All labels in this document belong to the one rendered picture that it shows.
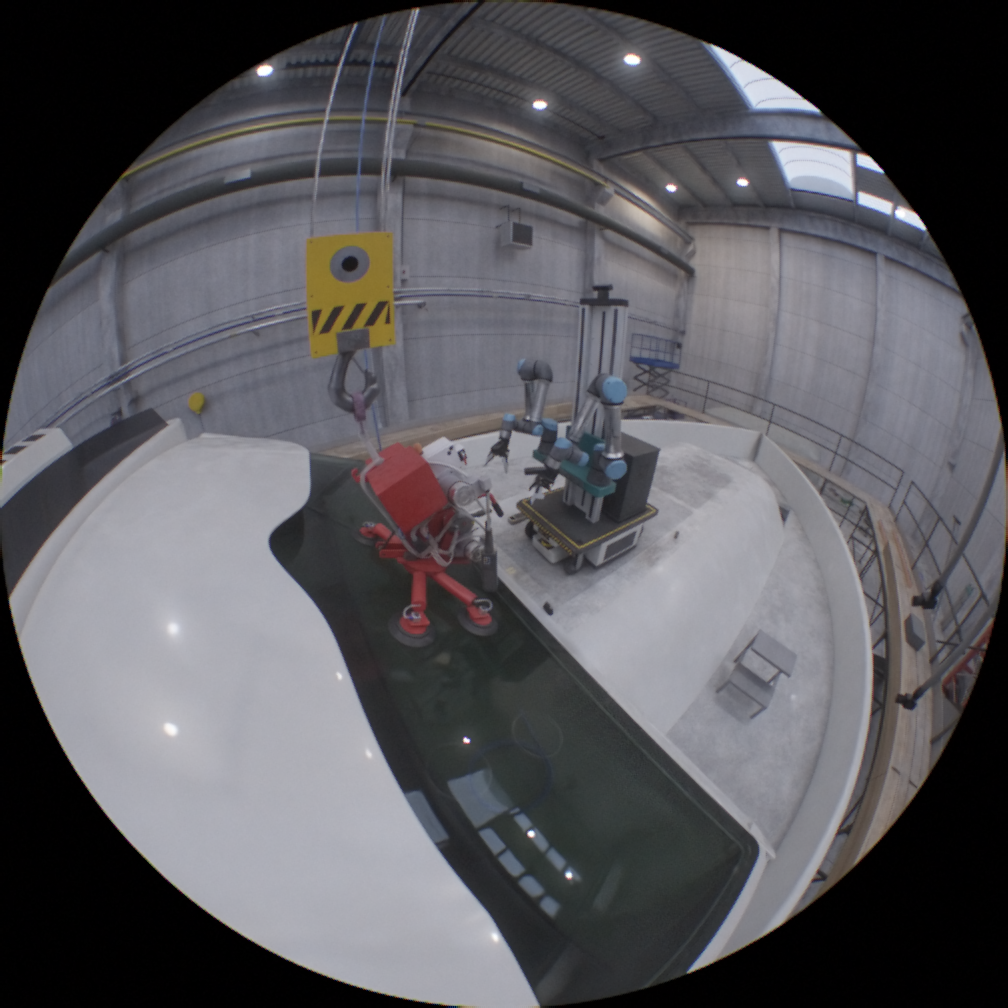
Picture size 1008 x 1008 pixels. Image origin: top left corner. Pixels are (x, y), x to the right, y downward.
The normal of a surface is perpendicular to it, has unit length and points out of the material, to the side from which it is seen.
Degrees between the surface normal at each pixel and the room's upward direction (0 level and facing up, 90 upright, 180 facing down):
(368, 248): 90
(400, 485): 90
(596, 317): 90
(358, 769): 20
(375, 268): 90
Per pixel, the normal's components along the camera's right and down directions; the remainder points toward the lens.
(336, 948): 0.23, -0.93
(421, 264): 0.56, 0.44
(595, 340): -0.86, 0.26
